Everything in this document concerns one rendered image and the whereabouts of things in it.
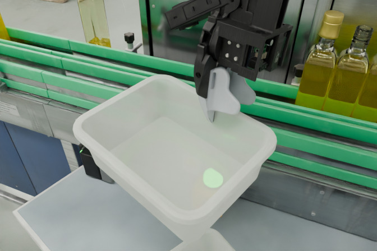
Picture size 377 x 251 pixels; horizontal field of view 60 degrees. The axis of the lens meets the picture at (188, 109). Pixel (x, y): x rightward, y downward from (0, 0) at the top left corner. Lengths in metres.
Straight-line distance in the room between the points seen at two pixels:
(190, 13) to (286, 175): 0.42
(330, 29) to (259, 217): 0.42
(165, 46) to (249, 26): 0.65
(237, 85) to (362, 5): 0.43
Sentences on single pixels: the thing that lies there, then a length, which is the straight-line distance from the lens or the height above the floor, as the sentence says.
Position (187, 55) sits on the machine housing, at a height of 0.92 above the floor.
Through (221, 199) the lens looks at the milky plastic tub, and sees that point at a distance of 0.34.
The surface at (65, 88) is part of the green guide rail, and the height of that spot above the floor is 0.94.
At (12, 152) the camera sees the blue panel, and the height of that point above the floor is 0.58.
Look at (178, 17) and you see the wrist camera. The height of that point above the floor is 1.23.
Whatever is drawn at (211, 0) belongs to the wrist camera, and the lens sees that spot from 0.40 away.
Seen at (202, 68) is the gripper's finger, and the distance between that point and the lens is 0.39.
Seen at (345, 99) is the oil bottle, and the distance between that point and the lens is 0.74.
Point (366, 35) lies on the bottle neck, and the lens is 0.69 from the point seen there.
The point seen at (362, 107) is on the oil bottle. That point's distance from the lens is 0.75.
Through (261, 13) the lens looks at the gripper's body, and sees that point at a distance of 0.37.
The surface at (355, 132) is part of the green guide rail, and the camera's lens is 0.74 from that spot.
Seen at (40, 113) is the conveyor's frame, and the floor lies 0.84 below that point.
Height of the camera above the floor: 1.40
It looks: 38 degrees down
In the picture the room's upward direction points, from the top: straight up
